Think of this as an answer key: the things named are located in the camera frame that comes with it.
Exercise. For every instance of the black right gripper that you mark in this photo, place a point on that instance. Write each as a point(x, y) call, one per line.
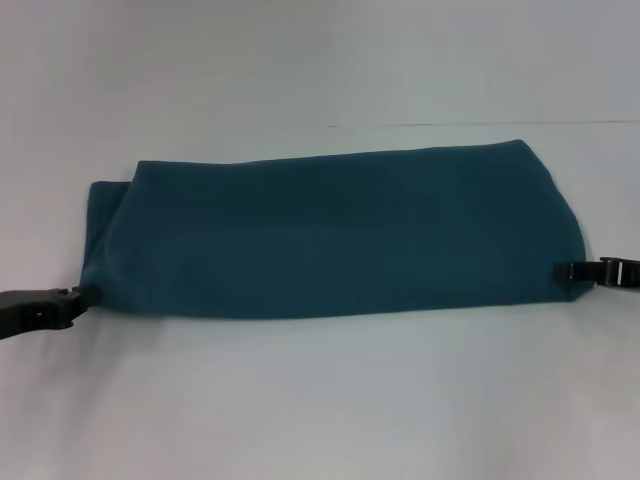
point(622, 274)

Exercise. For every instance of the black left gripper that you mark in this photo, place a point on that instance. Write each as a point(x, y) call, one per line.
point(25, 312)

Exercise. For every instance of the teal blue t-shirt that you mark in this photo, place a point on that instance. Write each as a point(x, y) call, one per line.
point(325, 240)

